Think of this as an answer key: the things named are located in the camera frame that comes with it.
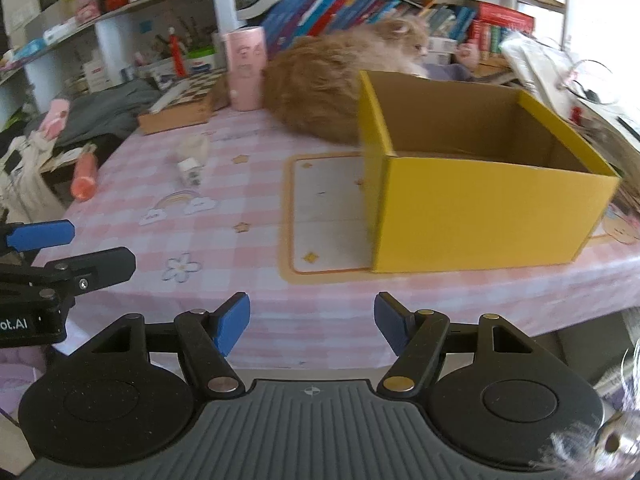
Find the green lid tub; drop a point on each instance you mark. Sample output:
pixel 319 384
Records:
pixel 200 62

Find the wooden chess board box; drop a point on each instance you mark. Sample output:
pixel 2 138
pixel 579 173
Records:
pixel 175 115

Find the fluffy orange cat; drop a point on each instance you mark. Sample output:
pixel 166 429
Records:
pixel 320 85

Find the pink fabric item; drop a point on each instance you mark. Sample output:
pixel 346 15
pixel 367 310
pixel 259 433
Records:
pixel 55 117

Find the yellow cardboard box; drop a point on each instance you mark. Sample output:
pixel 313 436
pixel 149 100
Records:
pixel 475 215

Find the orange tube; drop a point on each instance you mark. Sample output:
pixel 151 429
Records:
pixel 84 180

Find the pink small box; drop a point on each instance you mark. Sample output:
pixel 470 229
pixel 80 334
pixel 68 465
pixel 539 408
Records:
pixel 87 10

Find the pink pig plush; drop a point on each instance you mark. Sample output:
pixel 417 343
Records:
pixel 468 55

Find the red thick book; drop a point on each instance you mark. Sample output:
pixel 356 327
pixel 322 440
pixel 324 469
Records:
pixel 505 17

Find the pink checkered desktop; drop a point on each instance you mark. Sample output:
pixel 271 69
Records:
pixel 125 195

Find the row of colourful books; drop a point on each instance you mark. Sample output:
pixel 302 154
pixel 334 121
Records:
pixel 325 10

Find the white tissue pack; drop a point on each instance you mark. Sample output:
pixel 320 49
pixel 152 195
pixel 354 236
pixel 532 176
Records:
pixel 60 30

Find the red figurine pen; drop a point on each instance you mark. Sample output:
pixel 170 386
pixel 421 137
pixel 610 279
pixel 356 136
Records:
pixel 176 55

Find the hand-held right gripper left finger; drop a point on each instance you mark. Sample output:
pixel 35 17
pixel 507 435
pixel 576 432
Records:
pixel 231 322

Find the white red box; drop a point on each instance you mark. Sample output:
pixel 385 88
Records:
pixel 95 75

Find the purple printed cloth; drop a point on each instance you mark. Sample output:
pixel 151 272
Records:
pixel 15 365

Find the pen holder with pens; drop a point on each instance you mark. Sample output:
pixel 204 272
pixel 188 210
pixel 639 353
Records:
pixel 160 65

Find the lavender cloth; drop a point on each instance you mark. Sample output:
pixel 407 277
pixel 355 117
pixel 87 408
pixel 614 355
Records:
pixel 450 72

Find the pile of papers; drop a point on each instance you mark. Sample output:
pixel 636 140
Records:
pixel 545 65

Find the white tote bag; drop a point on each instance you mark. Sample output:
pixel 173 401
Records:
pixel 25 180

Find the small white printed box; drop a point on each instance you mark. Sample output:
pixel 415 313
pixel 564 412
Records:
pixel 191 172

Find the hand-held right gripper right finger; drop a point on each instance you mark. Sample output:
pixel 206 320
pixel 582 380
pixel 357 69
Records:
pixel 392 320

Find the pink tumbler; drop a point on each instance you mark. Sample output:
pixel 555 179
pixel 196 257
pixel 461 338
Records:
pixel 245 70

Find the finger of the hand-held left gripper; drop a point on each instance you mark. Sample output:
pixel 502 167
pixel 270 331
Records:
pixel 100 265
pixel 40 234

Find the grey cloth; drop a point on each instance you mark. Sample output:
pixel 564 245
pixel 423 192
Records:
pixel 100 110

